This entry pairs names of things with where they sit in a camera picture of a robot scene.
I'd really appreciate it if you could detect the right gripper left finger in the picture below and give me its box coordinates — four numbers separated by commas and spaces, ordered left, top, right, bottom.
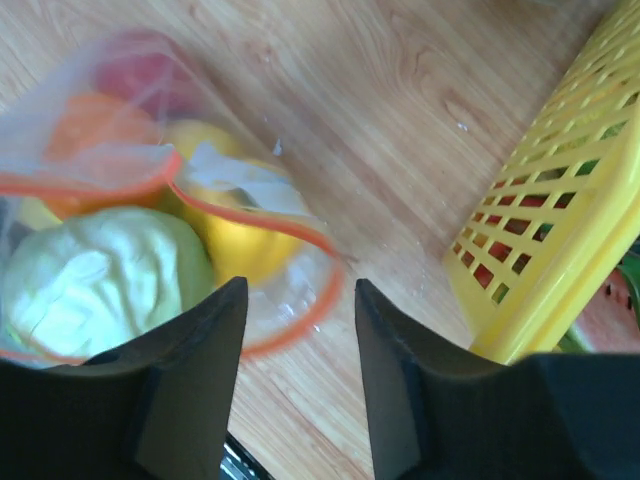
1, 277, 248, 479

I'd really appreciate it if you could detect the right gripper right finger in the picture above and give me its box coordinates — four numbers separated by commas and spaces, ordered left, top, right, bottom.
355, 279, 639, 479

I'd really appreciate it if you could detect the green cabbage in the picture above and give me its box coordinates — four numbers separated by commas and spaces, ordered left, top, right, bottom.
1, 207, 214, 360

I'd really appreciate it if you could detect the yellow bell pepper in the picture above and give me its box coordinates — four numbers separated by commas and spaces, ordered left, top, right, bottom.
161, 119, 302, 287

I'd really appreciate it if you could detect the clear zip top bag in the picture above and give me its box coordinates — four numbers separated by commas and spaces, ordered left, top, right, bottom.
1, 28, 344, 368

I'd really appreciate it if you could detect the orange fruit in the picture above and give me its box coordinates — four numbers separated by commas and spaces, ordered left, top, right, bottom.
42, 92, 164, 220

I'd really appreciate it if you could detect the red apple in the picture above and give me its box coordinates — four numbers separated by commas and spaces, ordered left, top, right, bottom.
93, 38, 200, 118

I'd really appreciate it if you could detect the watermelon slice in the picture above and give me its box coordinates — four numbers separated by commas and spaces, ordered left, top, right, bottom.
558, 269, 639, 353

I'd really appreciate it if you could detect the yellow plastic basket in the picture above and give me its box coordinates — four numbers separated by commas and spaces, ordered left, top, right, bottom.
443, 1, 639, 364

